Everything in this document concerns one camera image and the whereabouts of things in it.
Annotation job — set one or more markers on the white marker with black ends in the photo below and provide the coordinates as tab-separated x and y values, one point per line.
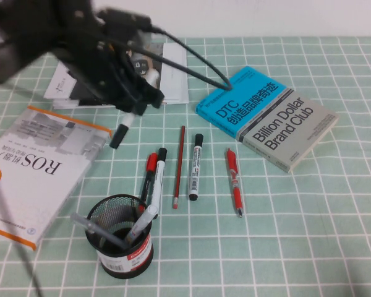
120	137

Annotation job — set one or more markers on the green white checked tablecloth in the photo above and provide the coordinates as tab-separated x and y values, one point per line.
296	232

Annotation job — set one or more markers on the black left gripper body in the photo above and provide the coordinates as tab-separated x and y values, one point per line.
99	68

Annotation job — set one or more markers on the blue grey DTC book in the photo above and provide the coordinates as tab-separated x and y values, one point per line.
266	123

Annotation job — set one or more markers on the slim white marker black cap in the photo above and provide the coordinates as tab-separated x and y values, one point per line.
159	179

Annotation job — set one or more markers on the red gel pen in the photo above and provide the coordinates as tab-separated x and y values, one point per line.
233	173

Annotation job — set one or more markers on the black mesh pen holder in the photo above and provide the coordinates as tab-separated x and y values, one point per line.
123	266

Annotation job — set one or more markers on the white orange ROS book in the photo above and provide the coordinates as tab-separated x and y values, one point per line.
34	173

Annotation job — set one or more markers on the black pen with red cap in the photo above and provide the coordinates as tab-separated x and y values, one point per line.
151	162

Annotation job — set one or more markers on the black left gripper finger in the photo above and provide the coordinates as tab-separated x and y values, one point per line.
131	105
151	96

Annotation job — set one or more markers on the red pencil with eraser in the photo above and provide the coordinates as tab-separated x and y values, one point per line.
179	167

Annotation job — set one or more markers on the grey translucent pen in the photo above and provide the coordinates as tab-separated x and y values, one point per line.
92	227

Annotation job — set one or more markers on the brochure with robot photo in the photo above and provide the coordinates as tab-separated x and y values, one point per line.
173	71

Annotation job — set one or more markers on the thick white marker black cap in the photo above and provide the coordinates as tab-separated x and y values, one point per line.
196	170

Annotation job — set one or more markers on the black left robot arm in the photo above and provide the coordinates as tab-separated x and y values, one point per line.
24	31

